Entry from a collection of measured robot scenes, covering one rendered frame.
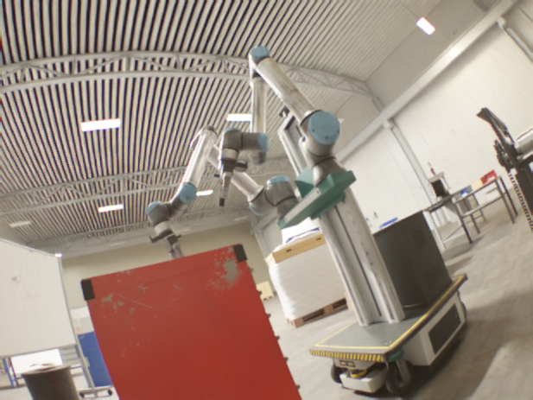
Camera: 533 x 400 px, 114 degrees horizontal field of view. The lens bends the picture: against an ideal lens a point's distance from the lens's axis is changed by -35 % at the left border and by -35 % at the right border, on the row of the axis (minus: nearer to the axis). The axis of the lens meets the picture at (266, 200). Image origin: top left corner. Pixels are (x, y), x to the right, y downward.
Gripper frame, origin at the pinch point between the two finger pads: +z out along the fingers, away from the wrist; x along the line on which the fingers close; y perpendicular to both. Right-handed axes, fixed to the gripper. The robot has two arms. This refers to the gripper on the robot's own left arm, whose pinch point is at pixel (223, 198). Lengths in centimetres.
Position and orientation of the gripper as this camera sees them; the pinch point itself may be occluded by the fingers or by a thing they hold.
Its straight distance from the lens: 117.0
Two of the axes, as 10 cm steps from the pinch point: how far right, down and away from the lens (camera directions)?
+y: -9.6, -1.4, -2.2
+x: 2.6, -2.8, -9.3
